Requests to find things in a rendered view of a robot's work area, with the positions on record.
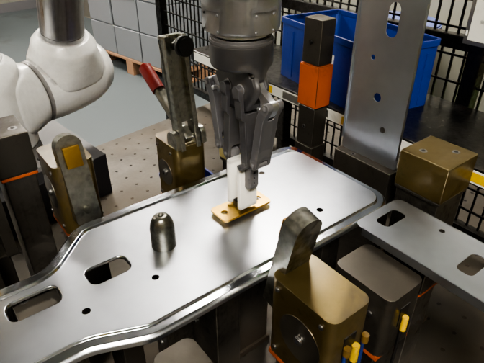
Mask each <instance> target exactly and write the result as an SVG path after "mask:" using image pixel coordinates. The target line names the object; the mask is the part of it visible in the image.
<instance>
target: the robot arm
mask: <svg viewBox="0 0 484 363"><path fill-rule="evenodd" d="M36 4H37V15H38V22H39V28H38V29H37V30H36V31H35V32H34V33H33V35H32V36H31V38H30V46H29V48H28V51H27V55H26V60H24V61H22V62H20V63H15V62H14V60H13V59H12V58H10V57H9V56H7V55H4V54H2V53H0V117H6V116H9V115H14V116H15V117H16V118H17V119H18V120H19V122H20V123H21V124H22V125H23V127H24V128H25V129H26V130H27V132H28V134H29V137H30V141H31V144H32V149H33V152H34V155H35V160H36V162H37V167H38V169H37V170H38V173H40V172H42V169H41V165H40V162H39V161H38V160H37V157H38V155H37V148H39V147H40V146H43V144H42V141H41V139H40V136H39V134H38V132H39V131H41V130H42V129H43V128H44V127H45V126H46V125H47V124H48V123H49V122H50V121H52V120H55V119H58V118H60V117H64V116H66V115H69V114H71V113H74V112H76V111H78V110H80V109H83V108H84V107H86V106H88V105H90V104H92V103H93V102H95V101H96V100H98V99H99V98H100V97H102V96H103V95H104V94H105V93H106V92H107V90H108V89H109V88H110V87H111V85H112V82H113V80H114V66H113V64H112V61H111V58H110V56H109V55H108V53H107V51H106V50H105V49H104V48H103V47H102V46H101V45H99V44H97V43H96V40H95V39H94V38H93V36H92V35H91V34H90V33H89V32H88V31H87V30H85V29H84V0H36ZM201 6H202V26H203V28H204V30H205V31H207V32H209V33H211V35H210V36H209V44H210V63H211V65H212V67H213V68H215V69H217V71H216V74H215V75H213V76H208V77H205V85H206V87H207V91H208V94H209V98H210V107H211V113H212V123H213V128H214V134H215V144H216V146H217V148H222V149H223V154H224V156H225V157H226V165H227V166H226V172H227V175H228V201H229V202H233V199H234V198H238V209H239V210H243V209H246V208H247V207H250V206H252V205H255V204H256V203H257V187H258V184H259V181H258V180H259V178H258V177H259V169H260V168H262V167H265V166H268V165H269V164H270V162H271V157H272V150H273V145H274V137H275V133H276V129H277V121H278V117H279V115H280V113H281V112H282V110H283V108H284V102H283V101H282V100H281V99H278V100H276V101H275V100H274V98H273V97H272V96H271V94H270V93H269V83H268V81H267V77H266V73H267V71H268V70H269V68H270V66H271V65H272V64H273V55H274V36H273V34H272V33H273V32H276V31H277V30H278V29H279V27H280V25H281V8H282V0H201ZM240 153H241V154H240Z"/></svg>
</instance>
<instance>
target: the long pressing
mask: <svg viewBox="0 0 484 363"><path fill-rule="evenodd" d="M259 172H264V173H265V174H259V177H258V178H259V180H258V181H259V184H258V187H257V191H259V192H261V193H262V194H263V195H265V196H266V197H268V198H269V199H270V203H269V204H268V205H265V206H263V207H260V208H259V209H256V210H254V211H252V212H250V213H247V214H245V215H243V216H241V217H239V218H236V219H235V220H232V221H230V222H228V223H224V222H223V221H222V220H221V219H219V218H218V217H217V216H215V215H214V214H213V213H212V212H211V209H212V208H213V207H216V206H218V205H221V204H223V203H225V202H227V201H228V175H227V172H226V169H225V170H223V171H219V172H218V173H215V174H212V175H209V176H206V177H205V178H202V179H199V180H197V181H194V182H191V183H189V184H186V185H184V186H181V187H178V188H176V189H173V190H171V191H168V192H165V193H163V194H160V195H158V196H155V197H152V198H150V199H148V200H144V201H142V202H139V203H137V204H134V205H131V206H129V207H126V208H124V209H121V210H118V211H116V212H113V213H111V214H108V215H105V216H103V217H101V218H97V219H96V220H92V221H90V222H87V223H85V224H83V225H81V226H79V227H78V228H77V229H75V230H74V231H73V232H72V233H71V234H70V235H69V237H67V239H66V241H65V242H64V244H63V245H62V246H61V248H60V249H59V251H58V252H57V254H56V255H55V256H54V258H53V259H52V261H51V262H50V263H49V264H48V265H47V266H46V267H45V268H44V269H43V270H42V271H40V272H39V273H37V274H35V275H33V276H31V277H29V278H27V279H24V280H22V281H20V282H17V283H15V284H12V285H10V286H8V287H5V288H3V289H1V290H0V363H77V362H80V361H81V360H83V359H86V358H88V357H92V356H94V355H97V354H102V353H106V352H110V351H117V350H121V349H127V348H131V347H135V346H141V345H145V344H149V343H152V342H154V341H157V340H159V339H162V338H163V337H165V336H168V335H169V334H170V333H173V332H174V331H176V330H178V329H179V328H181V327H183V326H185V325H186V324H188V323H190V322H192V321H193V320H195V319H197V318H199V317H200V316H202V315H204V314H205V313H208V312H209V311H211V310H213V309H214V308H216V307H218V306H219V305H222V304H223V303H225V302H227V301H229V300H230V299H232V298H234V297H235V296H237V295H239V294H241V293H242V292H244V291H246V290H248V289H249V288H251V287H253V286H254V285H256V284H258V283H260V282H262V281H264V280H265V279H267V278H268V275H269V270H270V267H271V265H272V259H273V257H274V252H275V249H276V246H277V241H278V235H279V231H280V228H281V224H282V220H283V218H285V217H287V216H289V215H290V214H291V213H292V212H293V211H295V210H296V209H298V208H300V207H307V208H308V209H309V210H310V211H311V212H312V213H313V214H314V215H316V216H317V217H318V218H319V219H320V220H321V221H322V226H321V230H320V233H319V235H318V238H317V241H316V243H315V246H314V249H313V252H314V251H316V250H318V249H319V248H321V247H323V246H325V245H326V244H328V243H330V242H332V241H333V240H335V239H337V238H338V237H340V236H342V235H343V234H345V233H348V232H349V231H350V230H353V229H354V228H356V227H358V224H357V222H358V220H360V219H361V218H363V217H365V216H366V215H368V214H370V213H372V212H374V211H375V210H377V209H379V208H381V207H383V206H384V205H386V201H385V198H384V197H383V195H382V194H381V193H379V192H378V191H377V190H376V189H373V188H371V187H370V186H368V185H366V184H364V183H362V182H360V181H359V180H357V179H355V178H353V177H351V176H349V175H348V174H345V173H344V172H342V171H339V170H338V169H336V168H334V167H332V166H330V165H328V164H327V163H325V162H323V161H321V160H319V159H317V158H316V157H314V156H312V155H310V154H308V153H306V152H304V151H302V150H300V149H299V148H296V147H284V148H280V149H277V150H275V151H272V157H271V162H270V164H269V165H268V166H265V167H262V168H260V169H259ZM318 208H320V209H322V210H323V212H318V211H317V209H318ZM157 212H166V213H168V214H169V215H170V216H171V217H172V219H173V221H174V225H175V231H176V243H177V245H176V247H175V248H174V249H173V250H171V251H168V252H163V253H161V252H157V251H154V250H153V249H152V247H151V235H150V230H149V226H150V221H151V218H152V217H153V215H155V214H156V213H157ZM116 259H124V260H126V262H127V263H128V264H129V265H130V269H129V270H128V271H126V272H124V273H122V274H120V275H117V276H116V277H113V278H111V279H108V280H107V281H105V282H103V283H101V284H91V283H90V281H89V280H88V279H87V278H86V275H87V273H88V272H90V271H91V270H93V269H96V268H98V267H100V266H103V265H105V264H108V263H110V262H111V261H114V260H116ZM155 275H158V276H159V279H157V280H153V279H152V277H153V276H155ZM49 289H55V290H57V291H58V292H59V294H60V296H61V300H60V302H59V303H57V304H55V305H53V306H51V307H49V308H46V309H44V310H42V311H40V312H38V313H36V314H34V315H31V316H29V317H27V318H25V319H23V320H21V321H17V322H12V321H10V320H9V316H8V315H7V311H8V309H9V308H10V307H11V306H13V305H15V304H17V303H20V302H21V301H23V300H26V299H28V298H30V297H33V296H35V295H38V294H40V293H41V292H44V291H46V290H49ZM86 308H89V309H91V312H90V313H89V314H86V315H84V314H82V311H83V310H84V309H86Z"/></svg>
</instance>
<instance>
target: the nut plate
mask: <svg viewBox="0 0 484 363"><path fill-rule="evenodd" d="M257 197H259V198H261V199H259V200H257V203H256V204H255V205H252V206H250V207H247V208H246V209H243V210H239V209H238V198H234V199H233V202H229V201H227V202H225V203H223V204H221V205H218V206H216V207H213V208H212V209H211V212H212V213H213V214H214V215H215V216H217V217H218V218H219V219H221V220H222V221H223V222H224V223H228V222H230V221H232V220H235V219H236V218H239V217H241V216H243V215H245V214H247V213H250V212H252V211H254V210H256V209H259V208H260V207H263V206H265V205H268V204H269V203H270V199H269V198H268V197H266V196H265V195H263V194H262V193H261V192H259V191H257ZM222 212H227V214H225V215H223V214H221V213H222Z"/></svg>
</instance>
